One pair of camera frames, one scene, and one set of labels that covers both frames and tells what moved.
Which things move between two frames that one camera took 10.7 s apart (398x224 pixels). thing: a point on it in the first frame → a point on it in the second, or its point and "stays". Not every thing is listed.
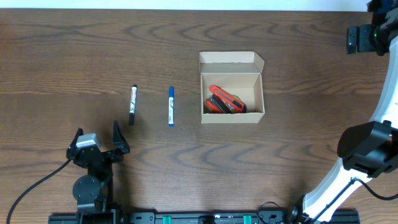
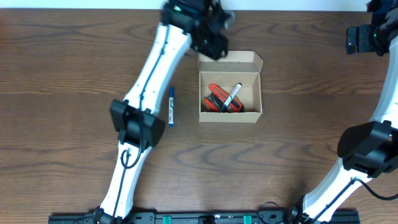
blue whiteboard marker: (171, 106) stays
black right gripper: (365, 42) stays
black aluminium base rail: (227, 216) stays
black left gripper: (120, 144) → (218, 50)
